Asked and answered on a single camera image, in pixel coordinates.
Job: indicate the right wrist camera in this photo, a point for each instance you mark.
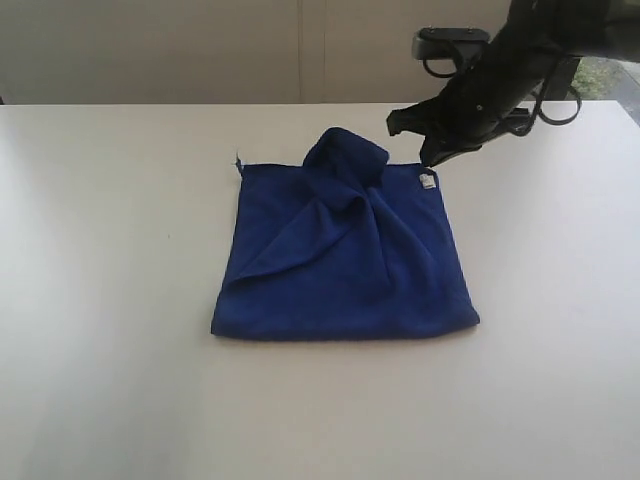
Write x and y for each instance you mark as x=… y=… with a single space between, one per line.
x=462 y=46

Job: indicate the blue towel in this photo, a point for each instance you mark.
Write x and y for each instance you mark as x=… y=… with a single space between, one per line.
x=345 y=246

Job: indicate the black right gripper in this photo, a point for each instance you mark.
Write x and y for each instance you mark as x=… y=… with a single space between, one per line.
x=504 y=90

